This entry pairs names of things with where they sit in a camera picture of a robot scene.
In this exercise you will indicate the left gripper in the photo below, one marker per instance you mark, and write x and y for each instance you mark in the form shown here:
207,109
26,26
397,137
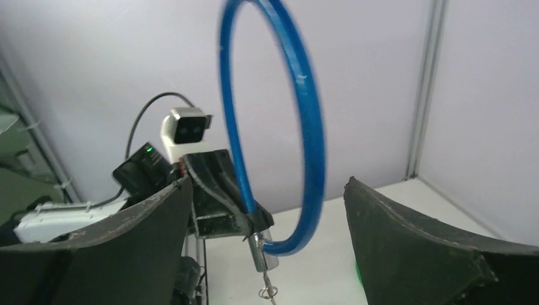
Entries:
218,210

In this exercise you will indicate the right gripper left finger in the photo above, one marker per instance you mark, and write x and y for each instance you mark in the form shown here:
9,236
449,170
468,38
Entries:
131,257

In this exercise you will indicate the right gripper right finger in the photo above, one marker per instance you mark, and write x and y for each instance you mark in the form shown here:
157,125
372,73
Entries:
406,257

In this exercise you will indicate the blue lock keys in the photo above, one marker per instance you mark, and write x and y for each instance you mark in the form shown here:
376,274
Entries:
268,292

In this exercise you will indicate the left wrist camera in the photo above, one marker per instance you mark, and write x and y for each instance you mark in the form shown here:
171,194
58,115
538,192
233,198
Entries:
182,132

